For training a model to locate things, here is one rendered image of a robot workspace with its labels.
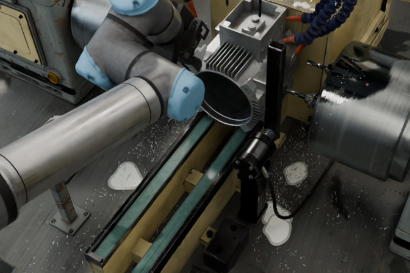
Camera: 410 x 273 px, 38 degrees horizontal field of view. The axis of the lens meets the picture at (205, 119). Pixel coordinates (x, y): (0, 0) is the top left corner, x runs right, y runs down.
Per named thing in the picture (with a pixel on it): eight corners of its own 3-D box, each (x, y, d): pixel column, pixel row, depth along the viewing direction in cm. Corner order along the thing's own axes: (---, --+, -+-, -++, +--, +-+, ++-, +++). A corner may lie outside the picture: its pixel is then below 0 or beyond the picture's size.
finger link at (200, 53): (218, 54, 128) (205, 38, 119) (205, 79, 127) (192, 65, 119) (205, 49, 129) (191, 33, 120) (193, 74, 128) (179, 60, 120)
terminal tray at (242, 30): (244, 19, 140) (245, -6, 134) (286, 33, 136) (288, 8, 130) (218, 49, 133) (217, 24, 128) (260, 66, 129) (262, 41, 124)
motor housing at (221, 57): (230, 61, 153) (229, 0, 139) (298, 88, 146) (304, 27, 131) (187, 112, 142) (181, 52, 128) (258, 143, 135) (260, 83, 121)
